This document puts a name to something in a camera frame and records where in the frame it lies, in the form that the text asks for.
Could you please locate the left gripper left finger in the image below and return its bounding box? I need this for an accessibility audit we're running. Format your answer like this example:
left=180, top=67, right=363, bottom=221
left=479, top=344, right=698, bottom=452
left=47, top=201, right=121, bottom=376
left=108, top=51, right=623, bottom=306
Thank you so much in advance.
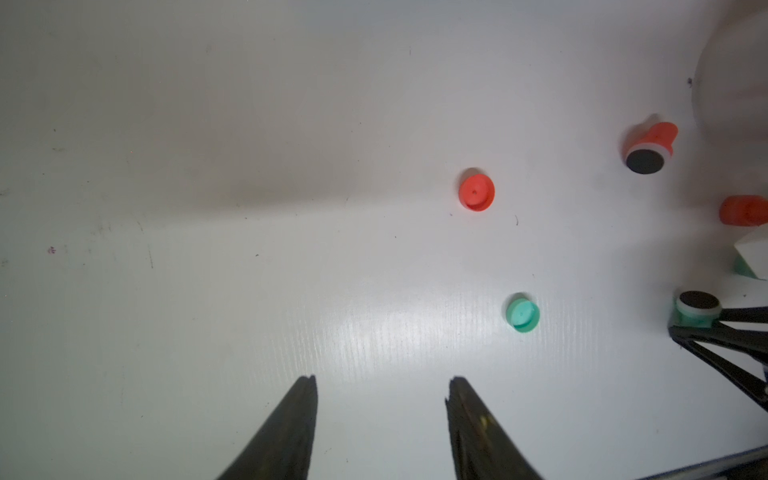
left=219, top=375, right=318, bottom=480

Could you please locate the red cap far left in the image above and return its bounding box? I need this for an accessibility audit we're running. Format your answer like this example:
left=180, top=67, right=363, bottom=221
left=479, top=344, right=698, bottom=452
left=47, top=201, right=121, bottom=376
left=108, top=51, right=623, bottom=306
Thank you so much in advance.
left=458, top=173, right=496, bottom=212

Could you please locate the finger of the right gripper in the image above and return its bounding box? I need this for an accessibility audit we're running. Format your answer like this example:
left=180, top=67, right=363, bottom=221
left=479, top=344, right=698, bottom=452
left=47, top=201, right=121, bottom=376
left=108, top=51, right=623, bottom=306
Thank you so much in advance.
left=668, top=307, right=767, bottom=410

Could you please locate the green stamp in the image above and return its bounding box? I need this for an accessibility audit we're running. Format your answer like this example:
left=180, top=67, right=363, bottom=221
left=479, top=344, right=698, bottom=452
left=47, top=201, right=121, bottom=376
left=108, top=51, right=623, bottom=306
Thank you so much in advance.
left=670, top=290, right=723, bottom=328
left=734, top=255, right=757, bottom=279

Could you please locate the green cap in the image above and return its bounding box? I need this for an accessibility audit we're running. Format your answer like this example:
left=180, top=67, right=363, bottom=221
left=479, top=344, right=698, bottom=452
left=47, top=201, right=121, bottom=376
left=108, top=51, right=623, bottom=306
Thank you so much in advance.
left=505, top=296, right=540, bottom=333

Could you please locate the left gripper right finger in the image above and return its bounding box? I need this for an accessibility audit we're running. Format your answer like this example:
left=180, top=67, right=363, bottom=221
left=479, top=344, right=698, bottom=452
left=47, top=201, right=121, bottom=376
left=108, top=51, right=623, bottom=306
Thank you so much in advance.
left=445, top=376, right=541, bottom=480

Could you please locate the red stamp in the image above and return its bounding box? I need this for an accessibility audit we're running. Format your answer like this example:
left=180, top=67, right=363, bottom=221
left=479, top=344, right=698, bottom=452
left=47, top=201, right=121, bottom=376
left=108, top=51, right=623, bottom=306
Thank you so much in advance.
left=719, top=195, right=768, bottom=227
left=624, top=122, right=679, bottom=175

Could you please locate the red stamp top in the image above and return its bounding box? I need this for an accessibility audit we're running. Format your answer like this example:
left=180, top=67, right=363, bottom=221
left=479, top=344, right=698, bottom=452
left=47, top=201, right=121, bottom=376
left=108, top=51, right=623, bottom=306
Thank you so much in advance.
left=624, top=122, right=679, bottom=175

